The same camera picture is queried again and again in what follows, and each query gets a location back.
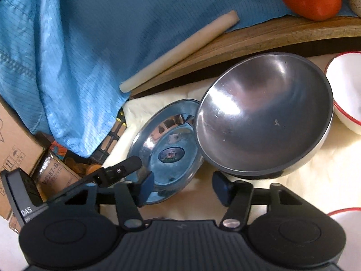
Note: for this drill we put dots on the steel plate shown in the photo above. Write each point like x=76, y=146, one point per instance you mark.
x=169, y=152

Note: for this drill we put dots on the dark lattice object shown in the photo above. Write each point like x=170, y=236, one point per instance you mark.
x=112, y=135

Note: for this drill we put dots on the colourful printed packet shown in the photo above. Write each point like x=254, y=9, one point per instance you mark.
x=76, y=161

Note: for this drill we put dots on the white bowl with red rim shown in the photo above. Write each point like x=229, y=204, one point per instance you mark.
x=349, y=90
x=351, y=225

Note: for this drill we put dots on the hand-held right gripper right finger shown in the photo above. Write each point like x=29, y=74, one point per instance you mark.
x=221, y=187

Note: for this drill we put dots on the large steel bowl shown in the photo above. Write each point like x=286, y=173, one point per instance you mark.
x=262, y=113

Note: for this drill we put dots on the white rolling pin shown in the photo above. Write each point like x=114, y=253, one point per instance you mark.
x=180, y=50

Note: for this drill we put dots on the cream cloth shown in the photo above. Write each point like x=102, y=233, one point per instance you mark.
x=324, y=169

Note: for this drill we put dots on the blue garment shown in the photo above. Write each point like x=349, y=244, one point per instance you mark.
x=84, y=34

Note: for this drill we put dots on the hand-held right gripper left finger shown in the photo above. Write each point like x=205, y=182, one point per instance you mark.
x=146, y=187

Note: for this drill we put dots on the wooden board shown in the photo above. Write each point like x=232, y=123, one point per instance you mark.
x=253, y=39

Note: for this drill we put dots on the cardboard box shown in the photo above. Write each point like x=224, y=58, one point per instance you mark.
x=14, y=141

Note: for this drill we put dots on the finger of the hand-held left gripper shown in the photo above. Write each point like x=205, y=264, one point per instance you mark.
x=121, y=169

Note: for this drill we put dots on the brown labelled packet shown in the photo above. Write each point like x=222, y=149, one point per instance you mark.
x=53, y=175

